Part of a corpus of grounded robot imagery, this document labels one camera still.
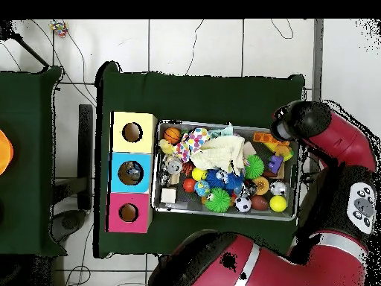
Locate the green cloth side table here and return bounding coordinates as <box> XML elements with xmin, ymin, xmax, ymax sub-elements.
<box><xmin>0</xmin><ymin>65</ymin><xmax>65</xmax><ymax>257</ymax></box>

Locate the wooden box with three holes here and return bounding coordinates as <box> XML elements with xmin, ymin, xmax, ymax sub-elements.
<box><xmin>106</xmin><ymin>111</ymin><xmax>159</xmax><ymax>235</ymax></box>

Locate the clear plastic bottle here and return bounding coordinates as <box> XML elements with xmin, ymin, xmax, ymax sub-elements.
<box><xmin>124</xmin><ymin>166</ymin><xmax>143</xmax><ymax>182</ymax></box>

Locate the orange round object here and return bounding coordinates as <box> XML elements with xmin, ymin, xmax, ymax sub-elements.
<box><xmin>0</xmin><ymin>130</ymin><xmax>14</xmax><ymax>176</ymax></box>

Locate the crushed silver can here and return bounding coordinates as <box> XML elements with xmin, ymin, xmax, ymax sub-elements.
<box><xmin>163</xmin><ymin>154</ymin><xmax>185</xmax><ymax>177</ymax></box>

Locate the polka dot cloth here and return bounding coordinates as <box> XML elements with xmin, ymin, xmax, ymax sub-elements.
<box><xmin>173</xmin><ymin>127</ymin><xmax>211</xmax><ymax>164</ymax></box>

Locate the small globe print ball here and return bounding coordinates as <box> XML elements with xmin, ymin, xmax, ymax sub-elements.
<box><xmin>194</xmin><ymin>180</ymin><xmax>212</xmax><ymax>197</ymax></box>

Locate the smooth yellow ball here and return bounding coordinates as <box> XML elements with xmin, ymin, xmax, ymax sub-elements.
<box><xmin>269</xmin><ymin>194</ymin><xmax>288</xmax><ymax>213</ymax></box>

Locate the small red ball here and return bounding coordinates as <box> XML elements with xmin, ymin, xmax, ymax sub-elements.
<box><xmin>182</xmin><ymin>178</ymin><xmax>197</xmax><ymax>194</ymax></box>

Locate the clear wire mesh bin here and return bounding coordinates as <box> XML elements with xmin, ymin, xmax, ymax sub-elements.
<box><xmin>151</xmin><ymin>121</ymin><xmax>301</xmax><ymax>223</ymax></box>

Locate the blue spiky ball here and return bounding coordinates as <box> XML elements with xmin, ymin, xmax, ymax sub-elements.
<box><xmin>205</xmin><ymin>169</ymin><xmax>228</xmax><ymax>191</ymax></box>

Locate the small soccer ball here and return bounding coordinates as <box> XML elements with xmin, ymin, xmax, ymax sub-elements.
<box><xmin>234</xmin><ymin>196</ymin><xmax>252</xmax><ymax>214</ymax></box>

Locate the orange toy building block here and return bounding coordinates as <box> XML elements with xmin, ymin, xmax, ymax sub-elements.
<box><xmin>252</xmin><ymin>131</ymin><xmax>291</xmax><ymax>147</ymax></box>

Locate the small orange basketball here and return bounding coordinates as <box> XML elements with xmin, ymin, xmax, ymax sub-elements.
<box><xmin>164</xmin><ymin>127</ymin><xmax>182</xmax><ymax>144</ymax></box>

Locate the small colourful floor toy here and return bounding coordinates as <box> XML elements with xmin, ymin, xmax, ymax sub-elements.
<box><xmin>50</xmin><ymin>20</ymin><xmax>69</xmax><ymax>38</ymax></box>

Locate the small yellow duck toy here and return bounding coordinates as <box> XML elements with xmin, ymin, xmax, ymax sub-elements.
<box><xmin>159</xmin><ymin>139</ymin><xmax>177</xmax><ymax>156</ymax></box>

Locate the white knitted cloth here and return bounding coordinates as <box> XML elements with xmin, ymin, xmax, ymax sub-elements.
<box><xmin>190</xmin><ymin>136</ymin><xmax>247</xmax><ymax>177</ymax></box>

